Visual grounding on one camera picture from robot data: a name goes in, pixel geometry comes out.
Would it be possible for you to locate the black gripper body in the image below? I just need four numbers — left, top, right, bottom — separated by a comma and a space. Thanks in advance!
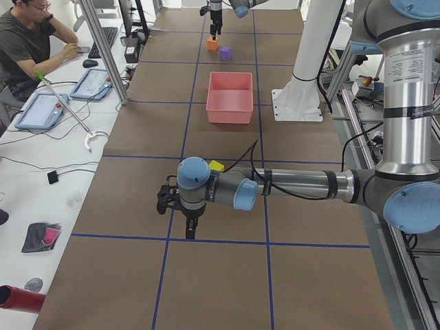
182, 209, 199, 228
210, 10, 222, 25

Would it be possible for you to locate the purple foam block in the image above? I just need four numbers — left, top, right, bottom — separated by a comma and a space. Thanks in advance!
219, 46, 232, 61

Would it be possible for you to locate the yellow foam block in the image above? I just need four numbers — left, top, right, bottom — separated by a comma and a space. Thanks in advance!
209, 160, 225, 172

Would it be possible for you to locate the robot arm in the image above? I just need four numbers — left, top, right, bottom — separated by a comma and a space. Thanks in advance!
177, 1, 439, 239
200, 0, 267, 40

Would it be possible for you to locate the pink plastic bin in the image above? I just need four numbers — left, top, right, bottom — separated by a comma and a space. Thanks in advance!
206, 71, 254, 124

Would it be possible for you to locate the orange foam block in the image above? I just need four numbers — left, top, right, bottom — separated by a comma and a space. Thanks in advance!
206, 36, 219, 52

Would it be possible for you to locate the black computer monitor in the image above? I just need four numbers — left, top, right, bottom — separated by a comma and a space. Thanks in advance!
118, 0, 150, 45

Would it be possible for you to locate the black power box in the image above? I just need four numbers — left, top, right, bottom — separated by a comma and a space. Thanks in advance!
124, 37, 140, 64

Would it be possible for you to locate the black keyboard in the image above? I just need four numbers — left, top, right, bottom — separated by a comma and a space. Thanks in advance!
87, 26, 119, 59

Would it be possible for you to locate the reacher grabber tool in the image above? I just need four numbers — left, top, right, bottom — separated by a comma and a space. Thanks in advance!
34, 71, 109, 153

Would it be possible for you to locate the black computer mouse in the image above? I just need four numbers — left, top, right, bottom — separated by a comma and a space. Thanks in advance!
82, 59, 98, 69

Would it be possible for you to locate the far blue teach pendant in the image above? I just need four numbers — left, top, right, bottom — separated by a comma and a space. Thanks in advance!
70, 68, 112, 101

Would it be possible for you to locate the blue teach pendant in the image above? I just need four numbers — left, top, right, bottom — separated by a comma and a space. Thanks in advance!
70, 68, 112, 101
14, 93, 65, 130

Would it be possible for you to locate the small black square device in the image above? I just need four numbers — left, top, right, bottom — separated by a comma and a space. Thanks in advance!
47, 170, 59, 185

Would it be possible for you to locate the grey and pink cloth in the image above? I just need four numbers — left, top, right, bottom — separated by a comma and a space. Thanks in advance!
21, 222, 62, 253

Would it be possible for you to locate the round metal lid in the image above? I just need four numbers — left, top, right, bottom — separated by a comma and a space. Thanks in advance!
24, 277, 43, 293

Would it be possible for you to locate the near blue teach pendant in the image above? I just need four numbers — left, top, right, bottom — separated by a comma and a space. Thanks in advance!
14, 93, 65, 130

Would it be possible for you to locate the seated person in grey shirt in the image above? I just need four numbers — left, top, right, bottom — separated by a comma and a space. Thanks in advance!
1, 0, 79, 133

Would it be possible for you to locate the red cylinder bottle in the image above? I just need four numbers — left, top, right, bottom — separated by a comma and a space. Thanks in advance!
1, 285, 46, 314

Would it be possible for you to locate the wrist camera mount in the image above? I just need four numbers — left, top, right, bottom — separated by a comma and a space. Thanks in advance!
199, 5, 210, 17
156, 175, 182, 215

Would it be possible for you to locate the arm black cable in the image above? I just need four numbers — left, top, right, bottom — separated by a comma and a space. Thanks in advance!
225, 139, 384, 201

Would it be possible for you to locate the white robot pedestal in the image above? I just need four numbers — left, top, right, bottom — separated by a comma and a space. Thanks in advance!
272, 0, 345, 122

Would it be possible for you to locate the aluminium frame post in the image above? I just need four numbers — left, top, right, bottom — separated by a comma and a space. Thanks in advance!
78, 0, 128, 105

